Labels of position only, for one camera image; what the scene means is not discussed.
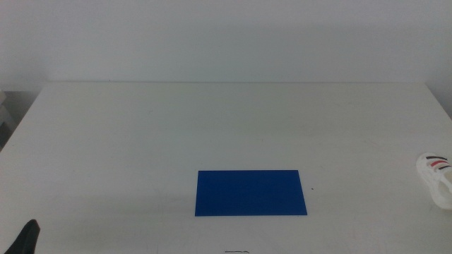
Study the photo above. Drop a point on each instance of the blue rectangular mat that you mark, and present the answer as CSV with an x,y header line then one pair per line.
x,y
250,193

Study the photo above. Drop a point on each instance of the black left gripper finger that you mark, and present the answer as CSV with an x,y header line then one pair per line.
x,y
25,240

